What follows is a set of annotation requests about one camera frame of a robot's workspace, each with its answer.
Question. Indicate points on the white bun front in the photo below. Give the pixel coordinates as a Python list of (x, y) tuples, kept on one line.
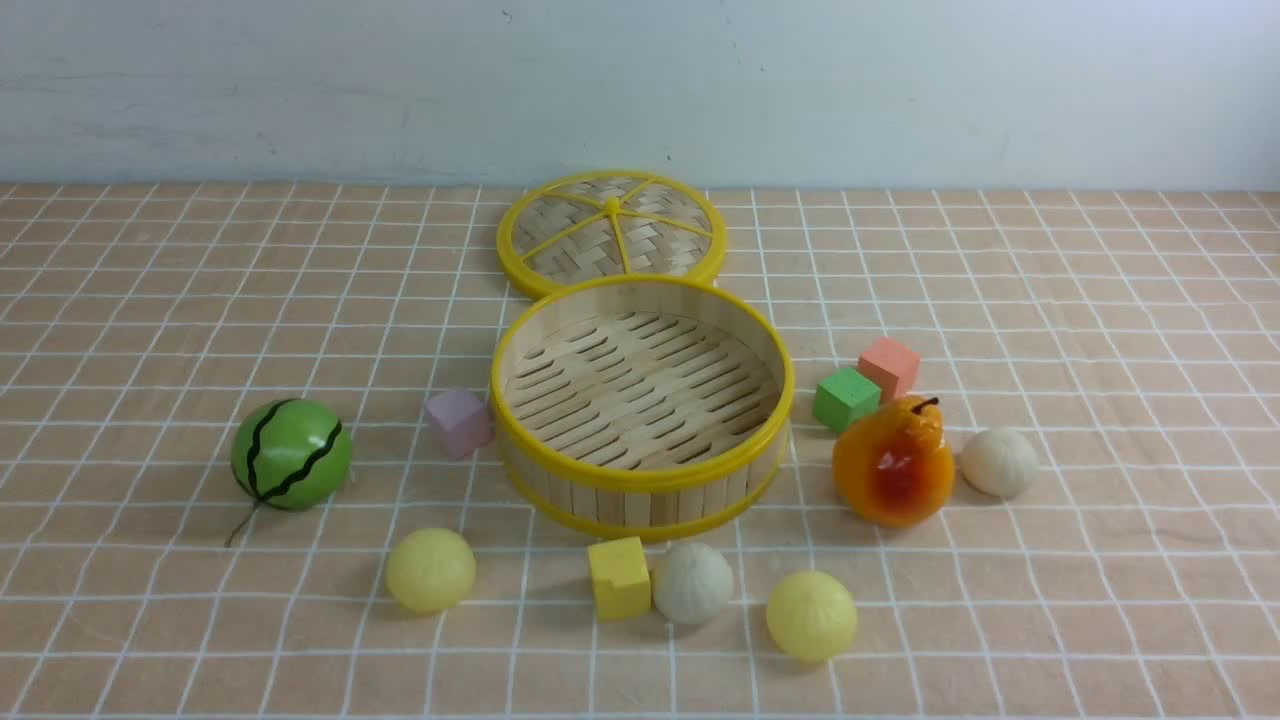
[(692, 583)]

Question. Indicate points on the white bun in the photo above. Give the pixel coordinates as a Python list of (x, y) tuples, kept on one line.
[(999, 461), (692, 583)]

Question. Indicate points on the yellow bun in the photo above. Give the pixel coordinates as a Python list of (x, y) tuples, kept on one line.
[(811, 616), (430, 570)]

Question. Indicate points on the bamboo steamer tray yellow rim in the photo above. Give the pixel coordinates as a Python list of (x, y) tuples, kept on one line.
[(642, 406)]

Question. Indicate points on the bamboo steamer lid yellow rim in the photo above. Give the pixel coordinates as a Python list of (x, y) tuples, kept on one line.
[(597, 224)]

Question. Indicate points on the purple cube block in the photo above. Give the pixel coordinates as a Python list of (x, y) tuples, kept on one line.
[(460, 421)]

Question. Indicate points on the green cube block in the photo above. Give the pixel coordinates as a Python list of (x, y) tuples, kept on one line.
[(844, 397)]

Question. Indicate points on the yellow cube block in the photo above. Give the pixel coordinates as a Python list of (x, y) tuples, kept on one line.
[(620, 579)]

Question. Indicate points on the salmon pink cube block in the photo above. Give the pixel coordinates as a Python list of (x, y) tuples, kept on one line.
[(891, 366)]

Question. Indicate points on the orange toy pear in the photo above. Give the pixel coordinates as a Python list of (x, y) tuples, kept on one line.
[(895, 467)]

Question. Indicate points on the green toy watermelon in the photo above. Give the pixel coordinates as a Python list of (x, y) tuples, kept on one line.
[(291, 454)]

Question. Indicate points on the checkered orange tablecloth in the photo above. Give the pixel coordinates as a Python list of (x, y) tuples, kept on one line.
[(1131, 336)]

